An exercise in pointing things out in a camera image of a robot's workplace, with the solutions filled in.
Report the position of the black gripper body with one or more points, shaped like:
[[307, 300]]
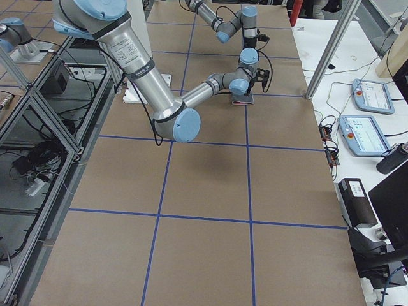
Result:
[[249, 43], [248, 91]]

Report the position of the pink towel with grey edge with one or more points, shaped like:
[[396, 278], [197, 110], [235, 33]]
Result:
[[242, 99]]

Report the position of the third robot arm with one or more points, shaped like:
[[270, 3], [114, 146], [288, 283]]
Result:
[[17, 40]]

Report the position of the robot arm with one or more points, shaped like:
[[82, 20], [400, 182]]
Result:
[[174, 118], [244, 20]]

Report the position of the orange black electronics board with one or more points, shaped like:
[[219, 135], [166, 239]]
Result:
[[330, 146]]

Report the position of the upper teach pendant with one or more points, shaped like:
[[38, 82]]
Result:
[[372, 96]]

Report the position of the teach pendant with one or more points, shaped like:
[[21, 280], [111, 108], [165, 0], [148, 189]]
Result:
[[372, 96], [363, 135]]

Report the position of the lower teach pendant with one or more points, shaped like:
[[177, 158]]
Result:
[[363, 135]]

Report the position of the black box with label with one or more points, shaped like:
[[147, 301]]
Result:
[[356, 203]]

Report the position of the blue tape line crosswise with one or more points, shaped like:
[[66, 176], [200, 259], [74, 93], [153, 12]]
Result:
[[219, 144]]

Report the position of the black monitor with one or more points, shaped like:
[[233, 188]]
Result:
[[389, 200]]

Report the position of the blue tape line lengthwise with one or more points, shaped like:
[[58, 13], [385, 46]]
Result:
[[249, 189]]

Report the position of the black monitor stand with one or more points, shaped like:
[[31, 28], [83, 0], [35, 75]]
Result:
[[375, 261]]

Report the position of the white power strip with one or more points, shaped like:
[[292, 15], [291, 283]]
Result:
[[35, 187]]

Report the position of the aluminium frame post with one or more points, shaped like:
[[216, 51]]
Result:
[[331, 47]]

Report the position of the aluminium frame rack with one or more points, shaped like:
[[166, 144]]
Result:
[[52, 115]]

